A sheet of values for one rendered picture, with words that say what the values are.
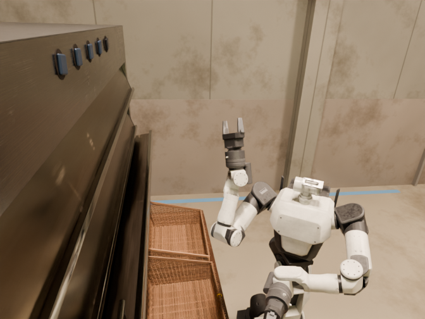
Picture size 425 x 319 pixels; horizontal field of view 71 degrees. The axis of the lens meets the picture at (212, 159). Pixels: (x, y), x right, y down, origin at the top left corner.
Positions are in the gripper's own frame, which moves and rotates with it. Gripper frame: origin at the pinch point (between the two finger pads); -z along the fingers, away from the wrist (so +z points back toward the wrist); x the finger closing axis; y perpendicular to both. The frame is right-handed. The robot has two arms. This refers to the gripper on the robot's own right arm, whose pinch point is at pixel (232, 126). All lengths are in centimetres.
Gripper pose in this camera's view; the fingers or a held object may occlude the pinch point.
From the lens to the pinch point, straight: 132.2
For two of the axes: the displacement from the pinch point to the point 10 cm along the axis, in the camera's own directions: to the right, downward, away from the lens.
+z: 0.9, 10.0, 0.4
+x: 5.6, -0.2, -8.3
